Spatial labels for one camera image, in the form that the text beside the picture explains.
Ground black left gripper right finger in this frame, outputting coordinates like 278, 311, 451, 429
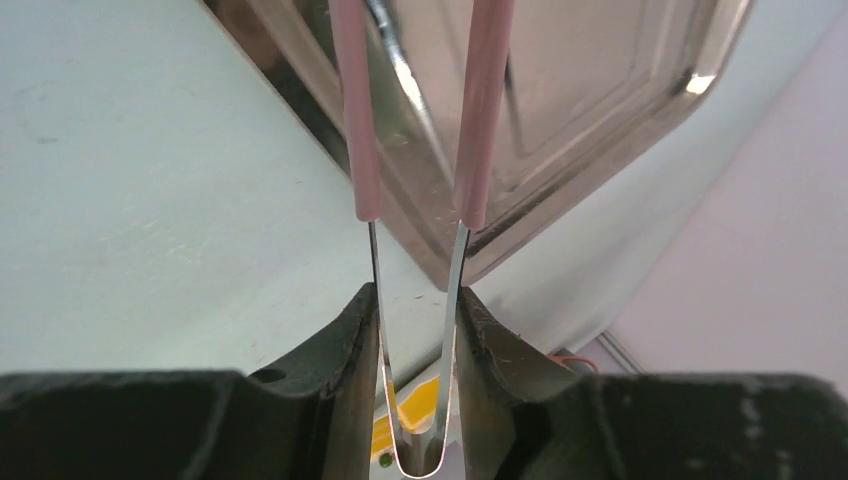
456, 288, 847, 479

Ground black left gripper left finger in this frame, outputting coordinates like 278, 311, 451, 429
1, 283, 378, 479

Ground pink-tipped metal tongs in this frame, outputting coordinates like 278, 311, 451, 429
329, 0, 515, 479

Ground yellow square cake piece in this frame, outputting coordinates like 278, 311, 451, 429
371, 376, 439, 462

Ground metal serving tray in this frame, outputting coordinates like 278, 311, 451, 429
207, 0, 753, 289

